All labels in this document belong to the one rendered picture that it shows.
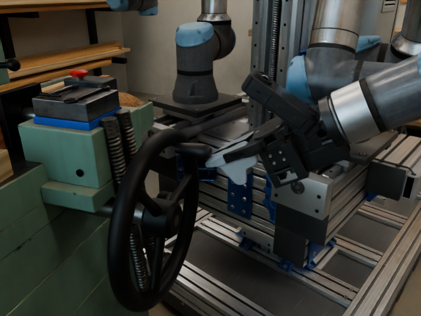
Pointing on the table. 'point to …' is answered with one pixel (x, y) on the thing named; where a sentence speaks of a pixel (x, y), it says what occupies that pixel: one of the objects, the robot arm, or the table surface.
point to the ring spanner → (85, 94)
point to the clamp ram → (17, 110)
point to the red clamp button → (78, 73)
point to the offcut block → (5, 165)
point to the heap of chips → (127, 100)
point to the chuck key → (60, 91)
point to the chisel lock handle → (13, 64)
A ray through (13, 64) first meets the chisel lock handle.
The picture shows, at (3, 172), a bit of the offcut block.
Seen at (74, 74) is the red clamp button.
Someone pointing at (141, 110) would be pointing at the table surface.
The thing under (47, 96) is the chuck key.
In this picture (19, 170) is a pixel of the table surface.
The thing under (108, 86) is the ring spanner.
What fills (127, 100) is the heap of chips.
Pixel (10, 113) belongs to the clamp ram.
